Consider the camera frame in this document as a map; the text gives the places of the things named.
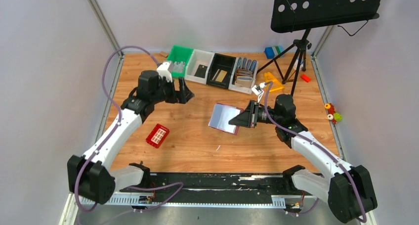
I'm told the silver striped credit card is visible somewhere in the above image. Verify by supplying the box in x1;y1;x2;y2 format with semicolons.
173;61;186;73

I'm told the aluminium frame rail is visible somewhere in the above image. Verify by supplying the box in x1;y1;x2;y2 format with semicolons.
59;172;377;225

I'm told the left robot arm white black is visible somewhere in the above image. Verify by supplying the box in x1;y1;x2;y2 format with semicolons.
67;70;194;204

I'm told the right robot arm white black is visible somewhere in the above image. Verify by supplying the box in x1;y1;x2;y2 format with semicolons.
229;94;378;223

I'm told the gold credit card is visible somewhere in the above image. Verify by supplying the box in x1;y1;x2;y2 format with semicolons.
212;69;227;83

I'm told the red plastic tray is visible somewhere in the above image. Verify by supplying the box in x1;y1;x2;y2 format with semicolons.
146;124;170;148

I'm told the red leather card holder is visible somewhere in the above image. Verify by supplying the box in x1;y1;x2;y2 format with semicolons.
208;103;243;135

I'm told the blue green block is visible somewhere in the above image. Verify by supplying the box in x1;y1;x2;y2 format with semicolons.
264;45;284;59

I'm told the colourful toy car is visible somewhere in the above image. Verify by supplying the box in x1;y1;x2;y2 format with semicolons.
324;103;342;124

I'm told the white bin with tools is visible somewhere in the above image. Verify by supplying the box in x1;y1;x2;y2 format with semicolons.
228;56;259;94

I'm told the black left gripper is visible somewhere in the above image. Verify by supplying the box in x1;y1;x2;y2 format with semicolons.
152;76;195;104

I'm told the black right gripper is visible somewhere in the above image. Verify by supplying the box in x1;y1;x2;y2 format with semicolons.
228;100;282;128

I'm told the small red block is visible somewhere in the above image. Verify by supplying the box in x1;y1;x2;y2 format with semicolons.
300;74;311;83

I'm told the yellow triangular toy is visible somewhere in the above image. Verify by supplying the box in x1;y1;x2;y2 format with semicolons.
263;72;285;93

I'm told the black music stand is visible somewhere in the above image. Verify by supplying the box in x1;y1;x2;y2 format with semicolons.
266;0;380;93

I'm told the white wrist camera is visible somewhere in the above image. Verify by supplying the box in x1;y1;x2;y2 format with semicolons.
156;61;173;82
251;82;267;103

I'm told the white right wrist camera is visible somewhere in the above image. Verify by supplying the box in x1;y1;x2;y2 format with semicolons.
251;82;267;103

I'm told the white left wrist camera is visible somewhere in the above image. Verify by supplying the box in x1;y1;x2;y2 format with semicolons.
156;61;173;82

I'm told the green plastic bin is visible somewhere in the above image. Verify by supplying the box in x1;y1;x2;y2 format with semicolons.
166;45;193;78

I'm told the black plastic bin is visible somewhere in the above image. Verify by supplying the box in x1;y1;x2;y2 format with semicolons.
207;53;236;89

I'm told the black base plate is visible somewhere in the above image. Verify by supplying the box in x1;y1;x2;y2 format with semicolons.
137;172;309;196

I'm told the white plastic bin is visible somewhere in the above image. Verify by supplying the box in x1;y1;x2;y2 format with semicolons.
185;49;215;85

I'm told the black credit card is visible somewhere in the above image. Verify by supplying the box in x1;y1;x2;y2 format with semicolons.
194;64;208;79

